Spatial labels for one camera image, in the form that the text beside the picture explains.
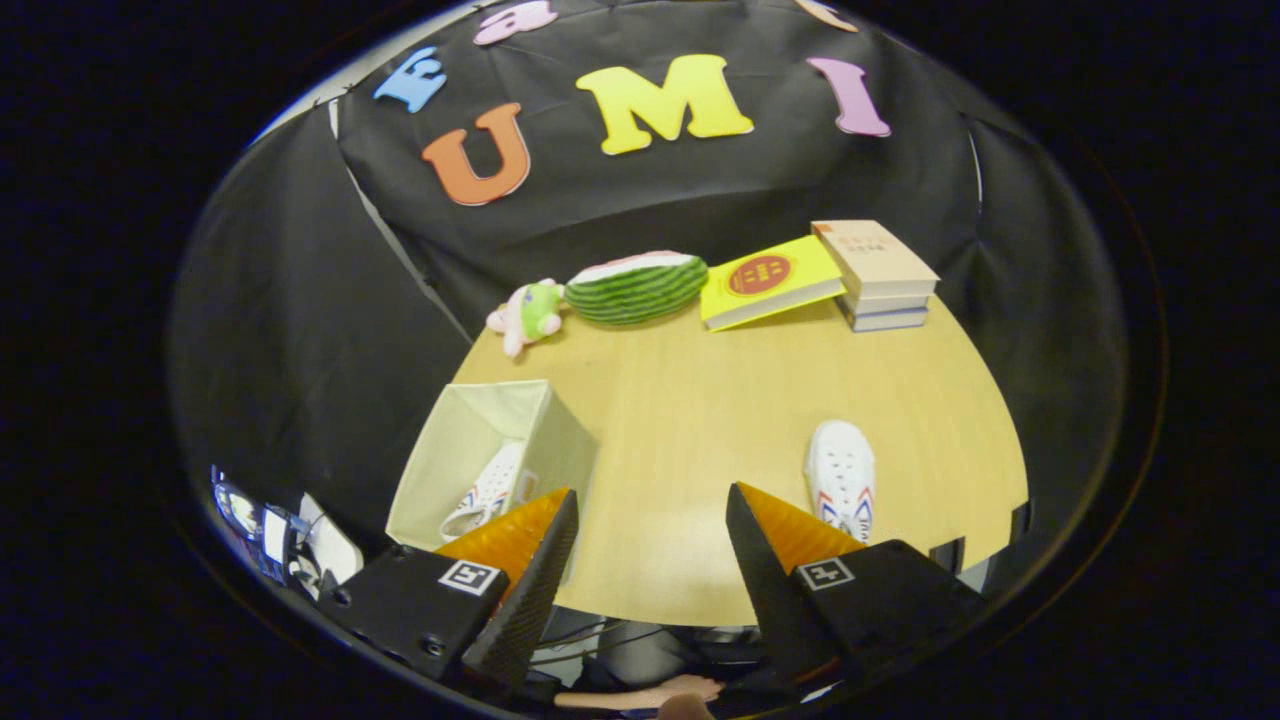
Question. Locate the white side desk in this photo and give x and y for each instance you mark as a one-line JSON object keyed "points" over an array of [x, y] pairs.
{"points": [[335, 545]]}

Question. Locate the yellow book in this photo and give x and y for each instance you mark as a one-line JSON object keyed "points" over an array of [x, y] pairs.
{"points": [[765, 280]]}

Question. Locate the white shoe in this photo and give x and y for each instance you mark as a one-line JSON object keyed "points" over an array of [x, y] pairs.
{"points": [[495, 485], [840, 465]]}

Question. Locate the pink green plush toy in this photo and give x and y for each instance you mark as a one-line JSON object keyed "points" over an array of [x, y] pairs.
{"points": [[540, 308]]}

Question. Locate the black backdrop cloth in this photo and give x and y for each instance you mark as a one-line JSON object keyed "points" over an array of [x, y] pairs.
{"points": [[300, 350]]}

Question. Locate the laptop with lit screen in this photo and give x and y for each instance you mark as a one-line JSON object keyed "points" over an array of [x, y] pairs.
{"points": [[250, 515]]}

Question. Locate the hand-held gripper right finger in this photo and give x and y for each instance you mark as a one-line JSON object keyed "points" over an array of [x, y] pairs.
{"points": [[770, 590]]}

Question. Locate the tan book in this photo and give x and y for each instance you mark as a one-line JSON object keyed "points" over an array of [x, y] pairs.
{"points": [[870, 255]]}

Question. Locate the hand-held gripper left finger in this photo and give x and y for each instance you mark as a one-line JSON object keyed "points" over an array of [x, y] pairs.
{"points": [[530, 600]]}

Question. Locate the cream fabric storage box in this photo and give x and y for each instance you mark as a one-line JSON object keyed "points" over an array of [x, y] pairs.
{"points": [[470, 420]]}

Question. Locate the grey book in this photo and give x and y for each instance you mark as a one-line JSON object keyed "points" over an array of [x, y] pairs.
{"points": [[885, 318]]}

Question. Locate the watermelon slice plush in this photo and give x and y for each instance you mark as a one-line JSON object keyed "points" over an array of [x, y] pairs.
{"points": [[635, 290]]}

